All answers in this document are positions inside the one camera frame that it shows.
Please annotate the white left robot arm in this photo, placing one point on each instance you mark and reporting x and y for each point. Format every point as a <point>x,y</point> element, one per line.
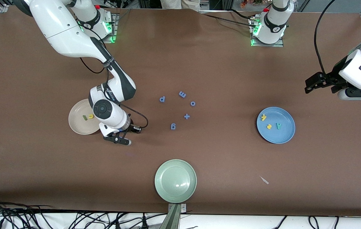
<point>274,22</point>

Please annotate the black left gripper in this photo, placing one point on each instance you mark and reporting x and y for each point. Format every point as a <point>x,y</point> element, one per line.
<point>330,78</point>

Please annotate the blue plate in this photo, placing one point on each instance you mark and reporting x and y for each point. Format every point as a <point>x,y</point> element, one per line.
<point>282,136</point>

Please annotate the pale green plate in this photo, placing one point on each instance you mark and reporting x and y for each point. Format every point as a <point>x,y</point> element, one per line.
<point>175,181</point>

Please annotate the blue foam number nine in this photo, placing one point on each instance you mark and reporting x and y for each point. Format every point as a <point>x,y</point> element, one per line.
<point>174,127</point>

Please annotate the person's beige trousers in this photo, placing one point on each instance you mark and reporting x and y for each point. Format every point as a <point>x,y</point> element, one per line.
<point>180,3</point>

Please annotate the blue foam letter m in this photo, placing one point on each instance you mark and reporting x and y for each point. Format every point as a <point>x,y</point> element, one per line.
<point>182,94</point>

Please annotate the grey camera pole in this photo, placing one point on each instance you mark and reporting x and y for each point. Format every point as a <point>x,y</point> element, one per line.
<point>172,219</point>

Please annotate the teal foam letter y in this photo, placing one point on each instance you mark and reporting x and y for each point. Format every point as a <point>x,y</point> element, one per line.
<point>278,126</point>

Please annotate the blue foam letter p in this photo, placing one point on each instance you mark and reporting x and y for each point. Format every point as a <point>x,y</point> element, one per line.
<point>160,100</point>

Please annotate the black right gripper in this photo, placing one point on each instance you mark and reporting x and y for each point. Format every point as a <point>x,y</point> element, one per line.
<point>130,128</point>

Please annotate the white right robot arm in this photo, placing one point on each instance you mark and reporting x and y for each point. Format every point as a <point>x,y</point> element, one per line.
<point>63,31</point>

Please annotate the yellow foam letter k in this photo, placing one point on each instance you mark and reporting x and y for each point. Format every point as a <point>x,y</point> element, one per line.
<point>263,117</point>

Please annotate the beige brown plate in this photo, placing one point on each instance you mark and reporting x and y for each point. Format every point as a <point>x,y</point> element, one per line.
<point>78,124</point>

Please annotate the white tape scrap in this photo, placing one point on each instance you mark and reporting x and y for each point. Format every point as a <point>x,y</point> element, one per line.
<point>264,180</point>

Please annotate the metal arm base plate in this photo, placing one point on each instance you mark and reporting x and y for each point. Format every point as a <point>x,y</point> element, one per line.
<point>116,25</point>
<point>279,45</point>

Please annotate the metal pole bracket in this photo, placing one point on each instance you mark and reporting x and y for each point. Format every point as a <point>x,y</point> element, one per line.
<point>183,208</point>

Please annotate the brown table cover sheet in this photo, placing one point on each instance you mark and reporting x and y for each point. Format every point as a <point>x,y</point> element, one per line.
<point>199,57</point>

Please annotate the yellow foam letter n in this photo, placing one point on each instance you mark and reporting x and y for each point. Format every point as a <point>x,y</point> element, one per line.
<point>91,117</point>

